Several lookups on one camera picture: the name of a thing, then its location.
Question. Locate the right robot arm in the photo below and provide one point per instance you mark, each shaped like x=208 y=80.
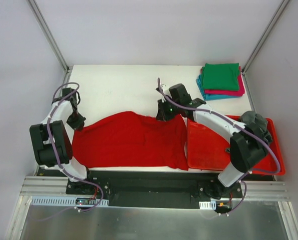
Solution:
x=241 y=160

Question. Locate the grey crumpled t-shirt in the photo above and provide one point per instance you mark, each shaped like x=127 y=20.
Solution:
x=258 y=123

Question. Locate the aluminium frame post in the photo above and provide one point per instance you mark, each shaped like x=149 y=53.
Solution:
x=47 y=33
x=266 y=33

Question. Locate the red plastic tray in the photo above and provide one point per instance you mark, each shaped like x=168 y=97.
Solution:
x=206 y=150

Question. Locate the magenta folded t-shirt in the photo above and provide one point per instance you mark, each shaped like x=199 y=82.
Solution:
x=238 y=93

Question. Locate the green folded t-shirt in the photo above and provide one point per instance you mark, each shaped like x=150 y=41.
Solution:
x=221 y=76

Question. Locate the left aluminium frame post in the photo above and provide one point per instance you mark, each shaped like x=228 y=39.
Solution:
x=47 y=33

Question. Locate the right white cable duct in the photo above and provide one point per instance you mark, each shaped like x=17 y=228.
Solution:
x=208 y=205

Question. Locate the right aluminium frame post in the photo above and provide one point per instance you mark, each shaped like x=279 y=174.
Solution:
x=266 y=33

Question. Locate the left white cable duct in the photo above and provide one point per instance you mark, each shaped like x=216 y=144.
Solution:
x=61 y=201

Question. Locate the teal folded t-shirt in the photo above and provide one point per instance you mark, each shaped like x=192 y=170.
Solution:
x=210 y=97

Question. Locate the white cable duct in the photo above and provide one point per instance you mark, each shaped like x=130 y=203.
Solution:
x=208 y=205
x=61 y=201

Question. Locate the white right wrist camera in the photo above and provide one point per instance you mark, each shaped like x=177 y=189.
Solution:
x=163 y=89

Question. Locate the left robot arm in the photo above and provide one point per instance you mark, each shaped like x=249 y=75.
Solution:
x=52 y=138

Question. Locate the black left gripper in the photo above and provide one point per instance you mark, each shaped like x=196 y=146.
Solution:
x=77 y=122

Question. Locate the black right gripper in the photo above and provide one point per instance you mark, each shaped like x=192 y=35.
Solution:
x=164 y=115

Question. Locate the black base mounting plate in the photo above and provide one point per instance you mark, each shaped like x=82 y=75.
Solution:
x=173 y=190

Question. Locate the red t-shirt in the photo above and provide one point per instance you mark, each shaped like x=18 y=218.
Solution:
x=128 y=139

